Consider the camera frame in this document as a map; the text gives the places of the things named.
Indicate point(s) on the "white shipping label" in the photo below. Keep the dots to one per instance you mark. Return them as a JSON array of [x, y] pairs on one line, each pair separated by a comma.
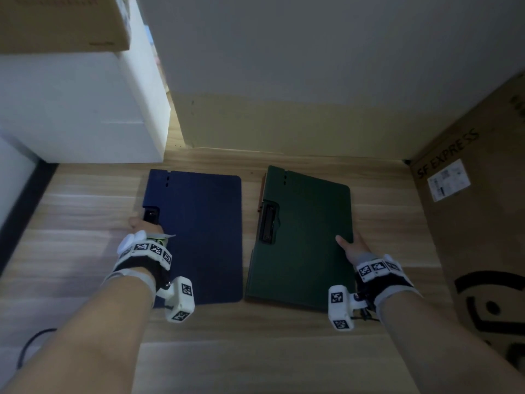
[[448, 180]]

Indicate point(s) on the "person's left hand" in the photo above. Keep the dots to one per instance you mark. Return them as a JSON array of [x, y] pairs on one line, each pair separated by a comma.
[[137, 223]]

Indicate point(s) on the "plain brown cardboard box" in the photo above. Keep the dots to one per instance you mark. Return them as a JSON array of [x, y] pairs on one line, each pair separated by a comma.
[[61, 22]]

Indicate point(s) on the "person's right forearm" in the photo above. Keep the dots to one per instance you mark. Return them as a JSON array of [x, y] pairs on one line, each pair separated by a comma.
[[443, 344]]

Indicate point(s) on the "white cabinet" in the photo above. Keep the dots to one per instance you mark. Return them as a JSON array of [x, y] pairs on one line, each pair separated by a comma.
[[82, 106]]

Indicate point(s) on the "white wrist mount with markers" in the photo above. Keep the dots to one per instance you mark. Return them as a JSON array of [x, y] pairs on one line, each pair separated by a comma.
[[143, 252], [379, 274]]

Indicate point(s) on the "person's right thumb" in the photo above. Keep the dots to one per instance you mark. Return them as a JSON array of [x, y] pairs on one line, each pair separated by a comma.
[[343, 243]]

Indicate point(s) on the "dark green clipboard folder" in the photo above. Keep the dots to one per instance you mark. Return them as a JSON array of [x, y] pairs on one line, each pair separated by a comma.
[[307, 237]]

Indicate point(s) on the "large printed cardboard box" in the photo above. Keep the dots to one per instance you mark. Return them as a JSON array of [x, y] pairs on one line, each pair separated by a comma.
[[484, 225]]

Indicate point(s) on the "person's left forearm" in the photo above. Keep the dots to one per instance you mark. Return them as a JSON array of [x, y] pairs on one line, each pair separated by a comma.
[[82, 336]]

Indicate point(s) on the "dark blue clipboard folder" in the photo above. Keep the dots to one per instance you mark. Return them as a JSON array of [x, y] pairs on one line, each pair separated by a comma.
[[205, 233]]

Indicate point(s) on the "person's right hand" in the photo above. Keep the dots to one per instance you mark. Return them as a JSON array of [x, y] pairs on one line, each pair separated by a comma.
[[357, 248]]

